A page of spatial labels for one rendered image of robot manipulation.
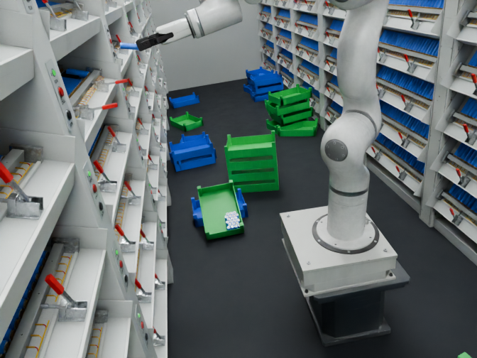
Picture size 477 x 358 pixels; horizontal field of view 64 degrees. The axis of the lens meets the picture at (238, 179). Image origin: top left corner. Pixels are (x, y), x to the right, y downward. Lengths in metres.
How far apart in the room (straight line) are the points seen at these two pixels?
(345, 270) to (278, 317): 0.45
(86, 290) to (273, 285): 1.10
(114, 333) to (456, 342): 1.15
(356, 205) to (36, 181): 0.88
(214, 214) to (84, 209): 1.36
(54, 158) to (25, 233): 0.22
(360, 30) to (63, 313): 0.88
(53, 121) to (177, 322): 1.12
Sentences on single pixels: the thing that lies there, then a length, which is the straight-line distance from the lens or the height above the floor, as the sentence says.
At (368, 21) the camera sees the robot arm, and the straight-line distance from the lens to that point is 1.06.
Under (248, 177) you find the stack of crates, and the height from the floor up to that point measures 0.11.
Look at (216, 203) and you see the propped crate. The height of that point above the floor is 0.10.
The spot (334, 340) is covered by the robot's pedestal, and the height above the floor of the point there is 0.02.
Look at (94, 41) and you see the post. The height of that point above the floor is 1.07.
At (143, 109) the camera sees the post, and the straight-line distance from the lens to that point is 2.16.
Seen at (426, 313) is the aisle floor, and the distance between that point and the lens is 1.67.
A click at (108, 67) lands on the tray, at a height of 0.98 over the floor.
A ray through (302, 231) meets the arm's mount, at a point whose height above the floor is 0.40.
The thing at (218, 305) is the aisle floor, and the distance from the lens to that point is 1.68.
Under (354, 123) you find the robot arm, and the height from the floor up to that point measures 0.81.
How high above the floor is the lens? 1.20
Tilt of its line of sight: 28 degrees down
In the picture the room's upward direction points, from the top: 8 degrees counter-clockwise
